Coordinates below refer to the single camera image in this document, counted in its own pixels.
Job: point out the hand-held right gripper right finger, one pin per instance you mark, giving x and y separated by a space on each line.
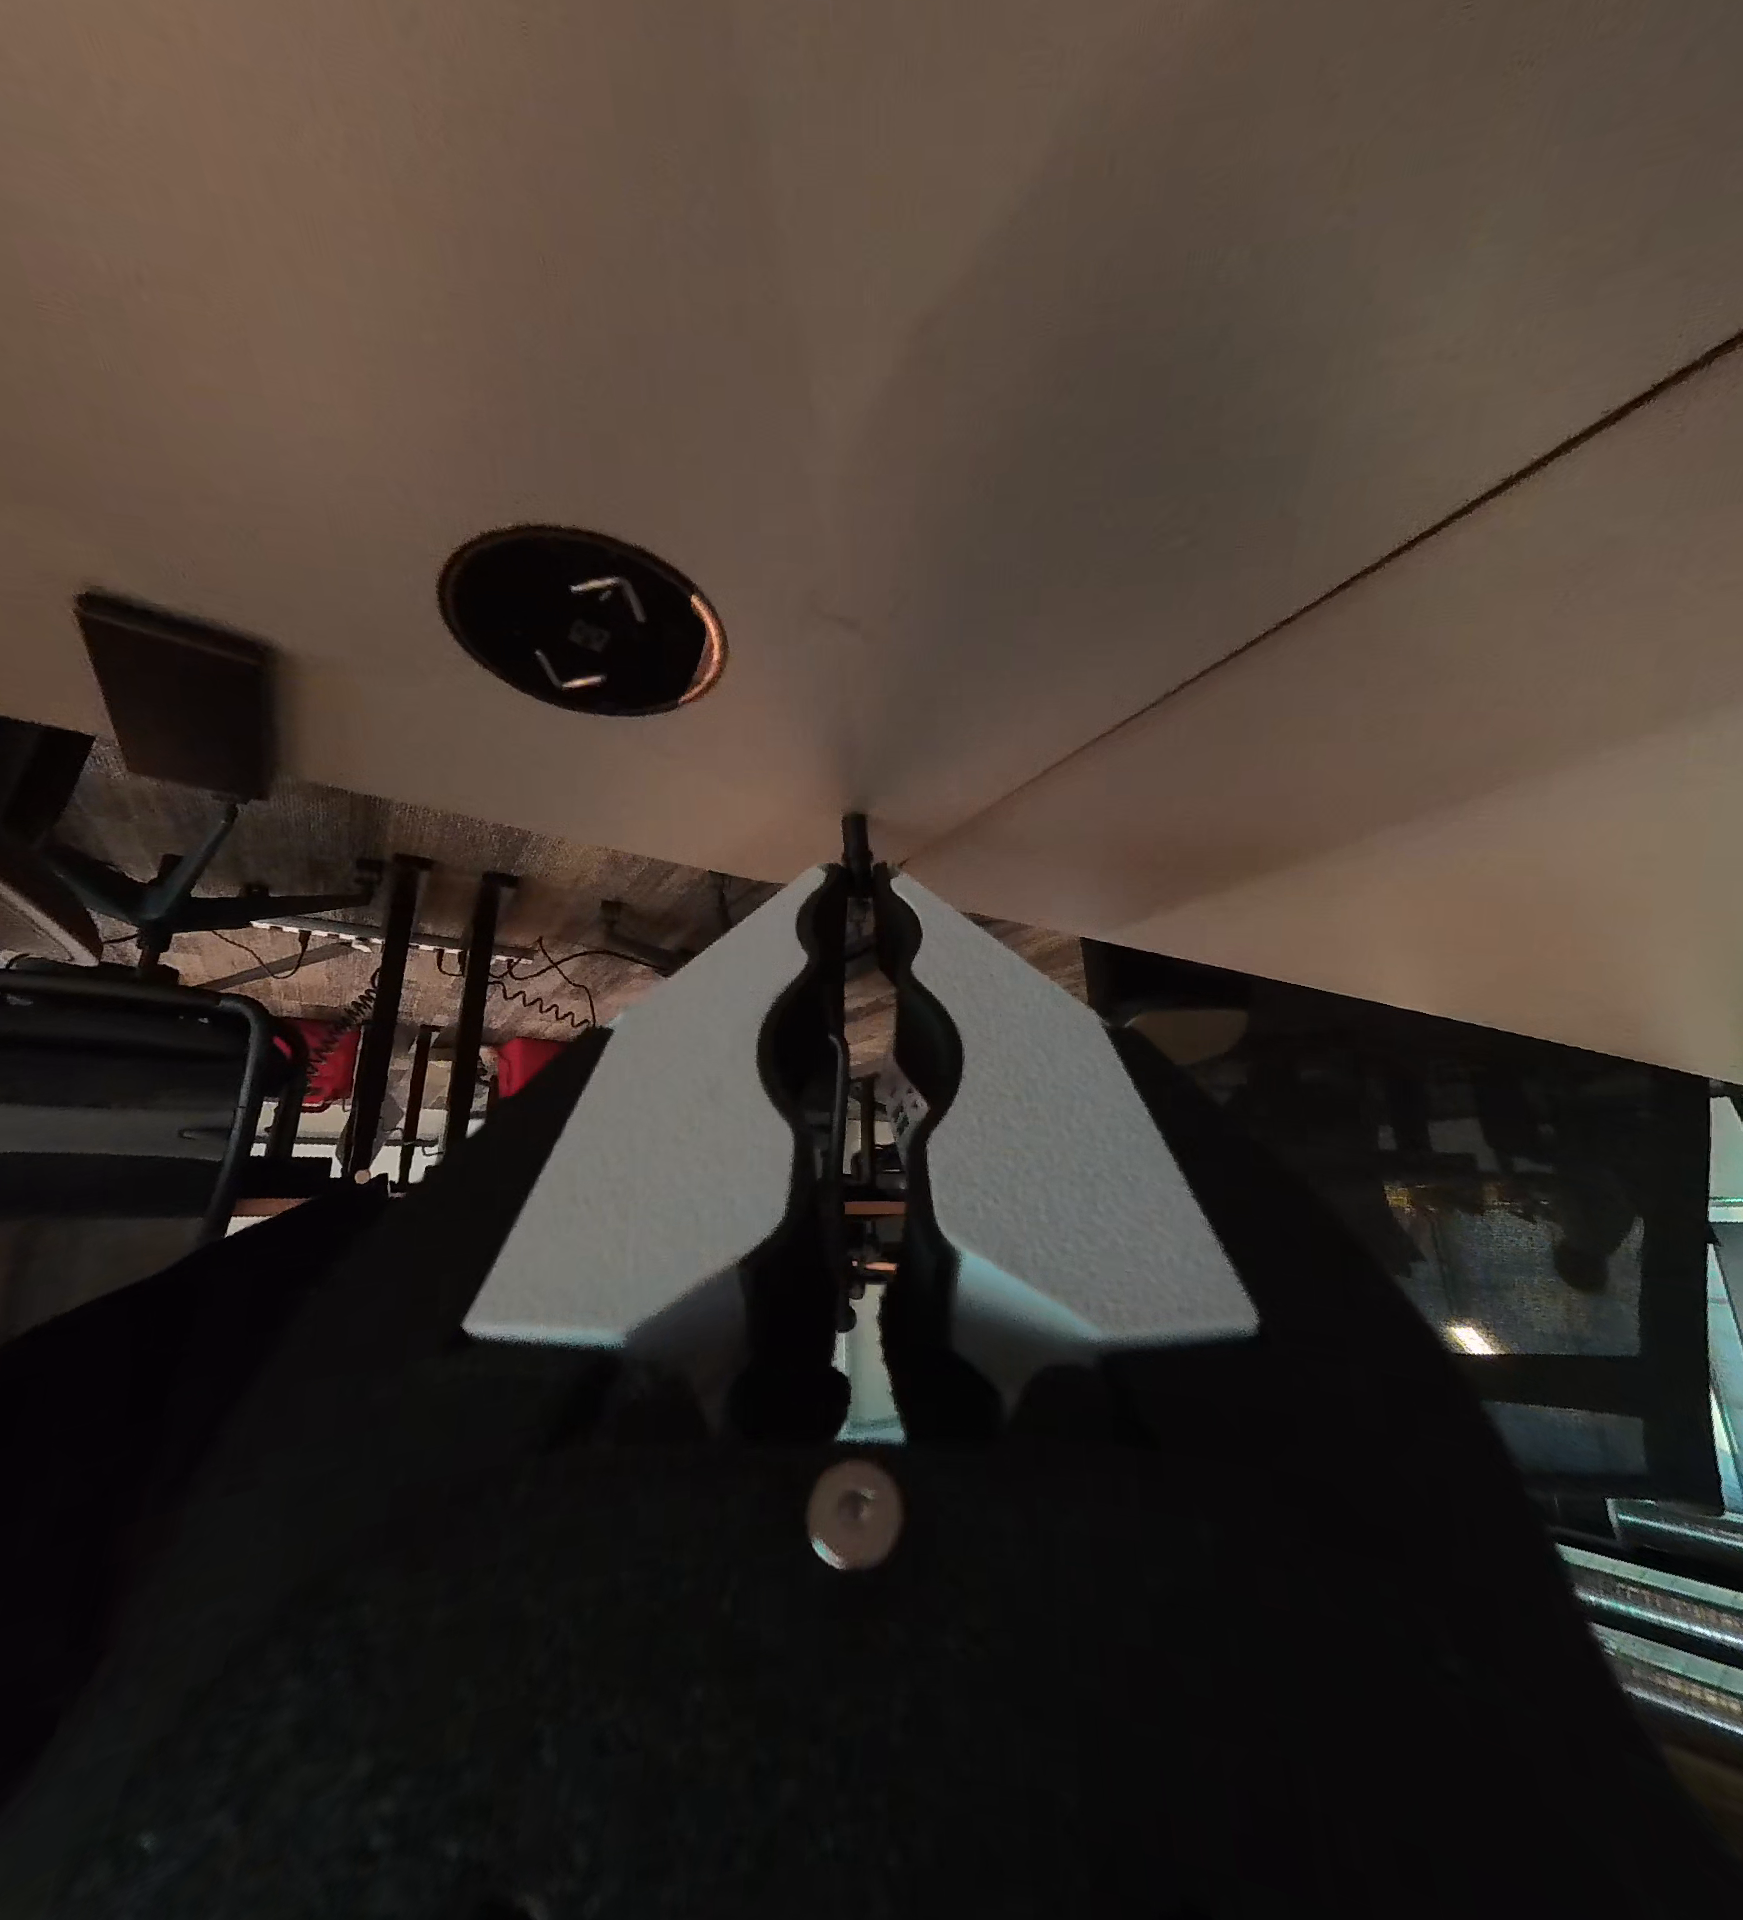
1097 1186

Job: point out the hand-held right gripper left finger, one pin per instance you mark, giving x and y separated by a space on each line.
631 1186

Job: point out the small black toy pin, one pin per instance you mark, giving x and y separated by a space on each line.
860 844

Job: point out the round black desk grommet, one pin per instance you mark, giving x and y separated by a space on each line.
578 620

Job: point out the grey desk control panel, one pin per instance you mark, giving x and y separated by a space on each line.
182 694

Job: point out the large black screen panel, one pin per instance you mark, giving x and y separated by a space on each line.
1336 1169

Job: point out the black mesh office chair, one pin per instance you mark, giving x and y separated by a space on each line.
90 1155

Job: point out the silver ventilation duct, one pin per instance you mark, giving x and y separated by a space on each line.
1712 1635

